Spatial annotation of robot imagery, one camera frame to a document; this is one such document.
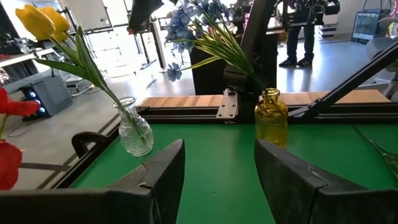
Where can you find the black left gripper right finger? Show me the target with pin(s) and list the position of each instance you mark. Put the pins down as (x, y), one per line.
(326, 208)

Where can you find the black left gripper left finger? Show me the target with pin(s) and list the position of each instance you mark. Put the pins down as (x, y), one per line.
(93, 208)

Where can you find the amber glass bottle vase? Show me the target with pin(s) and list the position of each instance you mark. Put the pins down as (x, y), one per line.
(271, 118)

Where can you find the red artificial flower bunch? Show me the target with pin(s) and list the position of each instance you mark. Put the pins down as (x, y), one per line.
(18, 107)

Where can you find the yellow artificial tulip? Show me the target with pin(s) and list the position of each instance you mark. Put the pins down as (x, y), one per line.
(60, 23)
(34, 21)

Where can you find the blue artificial flower bunch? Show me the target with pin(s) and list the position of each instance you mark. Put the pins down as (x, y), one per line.
(214, 7)
(180, 29)

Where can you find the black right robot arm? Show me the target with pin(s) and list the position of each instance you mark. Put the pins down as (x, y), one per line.
(259, 37)

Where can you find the clear flared glass vase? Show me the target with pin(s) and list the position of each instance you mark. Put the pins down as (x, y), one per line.
(135, 137)

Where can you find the green table mat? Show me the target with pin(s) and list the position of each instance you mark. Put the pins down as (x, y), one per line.
(217, 161)

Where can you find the black computer tower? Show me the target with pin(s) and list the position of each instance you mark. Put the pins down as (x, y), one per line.
(54, 93)

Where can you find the wooden table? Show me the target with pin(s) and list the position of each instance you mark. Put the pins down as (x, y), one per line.
(192, 100)

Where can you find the black storage box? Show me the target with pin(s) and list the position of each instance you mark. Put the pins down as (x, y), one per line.
(206, 77)

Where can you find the person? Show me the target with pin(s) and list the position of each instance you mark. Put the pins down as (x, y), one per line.
(293, 37)

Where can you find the framed monitor screen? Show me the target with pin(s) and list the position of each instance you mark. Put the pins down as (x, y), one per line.
(365, 26)

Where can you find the black frame strut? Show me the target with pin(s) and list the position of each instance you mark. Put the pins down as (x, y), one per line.
(351, 82)

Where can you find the black aluminium table frame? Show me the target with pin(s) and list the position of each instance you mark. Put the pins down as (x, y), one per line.
(186, 113)

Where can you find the silver metal bracket plate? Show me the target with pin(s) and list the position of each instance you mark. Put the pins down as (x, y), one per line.
(227, 104)

